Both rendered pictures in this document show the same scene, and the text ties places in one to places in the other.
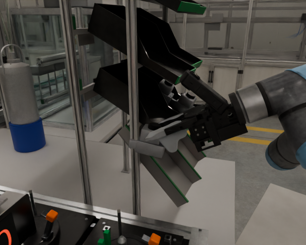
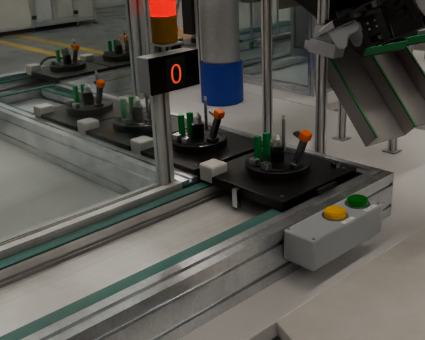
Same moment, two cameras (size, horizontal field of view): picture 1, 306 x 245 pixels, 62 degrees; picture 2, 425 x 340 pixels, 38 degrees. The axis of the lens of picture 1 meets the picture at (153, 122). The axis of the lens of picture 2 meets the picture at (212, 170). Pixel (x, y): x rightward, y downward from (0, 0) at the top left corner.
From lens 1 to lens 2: 84 cm
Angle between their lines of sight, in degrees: 29
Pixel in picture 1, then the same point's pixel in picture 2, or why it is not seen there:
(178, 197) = (367, 131)
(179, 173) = (388, 116)
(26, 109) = (223, 42)
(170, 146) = (339, 40)
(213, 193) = not seen: outside the picture
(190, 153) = not seen: outside the picture
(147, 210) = not seen: hidden behind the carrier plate
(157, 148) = (328, 45)
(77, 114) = (266, 19)
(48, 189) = not seen: hidden behind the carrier
